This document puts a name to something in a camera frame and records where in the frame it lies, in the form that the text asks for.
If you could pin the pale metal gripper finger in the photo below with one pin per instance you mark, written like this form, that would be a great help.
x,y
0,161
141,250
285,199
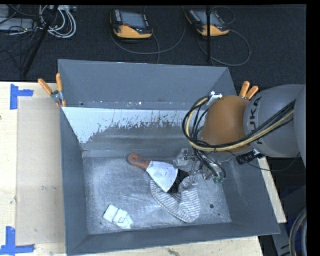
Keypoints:
x,y
184,156
192,180

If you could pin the grey striped cloth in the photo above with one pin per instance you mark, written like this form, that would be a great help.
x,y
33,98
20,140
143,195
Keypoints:
x,y
185,206

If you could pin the grey metal bin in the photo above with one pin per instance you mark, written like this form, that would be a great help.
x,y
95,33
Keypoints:
x,y
120,180

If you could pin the white crumpled plastic piece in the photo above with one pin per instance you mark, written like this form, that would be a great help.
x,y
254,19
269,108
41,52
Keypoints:
x,y
118,217

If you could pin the pale cardboard board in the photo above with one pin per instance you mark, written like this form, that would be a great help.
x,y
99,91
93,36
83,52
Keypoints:
x,y
37,162

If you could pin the black cylinder on white bracket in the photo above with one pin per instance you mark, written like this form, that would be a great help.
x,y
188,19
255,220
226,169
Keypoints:
x,y
247,157

